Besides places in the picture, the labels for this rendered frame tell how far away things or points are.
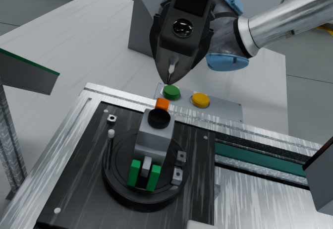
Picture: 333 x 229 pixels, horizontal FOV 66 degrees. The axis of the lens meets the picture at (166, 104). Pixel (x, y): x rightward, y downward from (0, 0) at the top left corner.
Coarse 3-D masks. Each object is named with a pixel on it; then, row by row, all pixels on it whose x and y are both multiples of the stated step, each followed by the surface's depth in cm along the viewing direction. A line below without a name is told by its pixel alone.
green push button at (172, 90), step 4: (164, 88) 58; (168, 88) 58; (172, 88) 59; (176, 88) 59; (164, 92) 57; (168, 92) 57; (172, 92) 58; (176, 92) 58; (168, 96) 57; (172, 96) 57; (176, 96) 57
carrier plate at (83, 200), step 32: (96, 128) 46; (128, 128) 48; (192, 128) 51; (96, 160) 41; (192, 160) 45; (64, 192) 36; (96, 192) 37; (192, 192) 41; (64, 224) 33; (96, 224) 34; (128, 224) 35; (160, 224) 36
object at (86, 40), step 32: (96, 0) 109; (128, 0) 116; (32, 32) 82; (64, 32) 86; (96, 32) 91; (128, 32) 96; (64, 64) 74; (96, 64) 77; (128, 64) 81; (256, 64) 99; (224, 96) 80; (256, 96) 83
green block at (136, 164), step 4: (132, 160) 35; (136, 160) 35; (132, 164) 34; (136, 164) 34; (140, 164) 34; (132, 168) 34; (136, 168) 34; (132, 172) 35; (136, 172) 35; (128, 176) 36; (132, 176) 35; (136, 176) 35; (128, 180) 36; (132, 180) 36; (128, 184) 37; (132, 184) 37
